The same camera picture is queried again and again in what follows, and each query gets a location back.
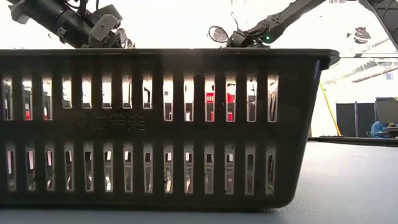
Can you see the red slotted plastic basket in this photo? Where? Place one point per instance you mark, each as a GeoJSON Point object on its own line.
{"type": "Point", "coordinates": [210, 98]}

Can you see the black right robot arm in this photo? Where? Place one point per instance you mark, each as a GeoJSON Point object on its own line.
{"type": "Point", "coordinates": [286, 15]}

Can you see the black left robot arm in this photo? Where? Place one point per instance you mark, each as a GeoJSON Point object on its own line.
{"type": "Point", "coordinates": [53, 15]}

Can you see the grey ceiling fixture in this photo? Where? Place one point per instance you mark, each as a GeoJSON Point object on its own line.
{"type": "Point", "coordinates": [130, 42]}
{"type": "Point", "coordinates": [361, 35]}

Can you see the large black slotted plastic basket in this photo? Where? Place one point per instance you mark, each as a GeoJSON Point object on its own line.
{"type": "Point", "coordinates": [199, 130]}

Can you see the dark partition panel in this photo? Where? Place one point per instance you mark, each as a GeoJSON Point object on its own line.
{"type": "Point", "coordinates": [348, 119]}

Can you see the person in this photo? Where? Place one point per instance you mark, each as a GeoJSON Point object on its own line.
{"type": "Point", "coordinates": [377, 129]}

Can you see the dark office desk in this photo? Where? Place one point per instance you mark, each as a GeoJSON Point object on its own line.
{"type": "Point", "coordinates": [392, 132]}

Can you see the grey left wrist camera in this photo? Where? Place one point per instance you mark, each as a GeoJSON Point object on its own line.
{"type": "Point", "coordinates": [104, 26]}

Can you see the black metal table frame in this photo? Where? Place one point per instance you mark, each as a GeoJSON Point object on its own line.
{"type": "Point", "coordinates": [351, 141]}

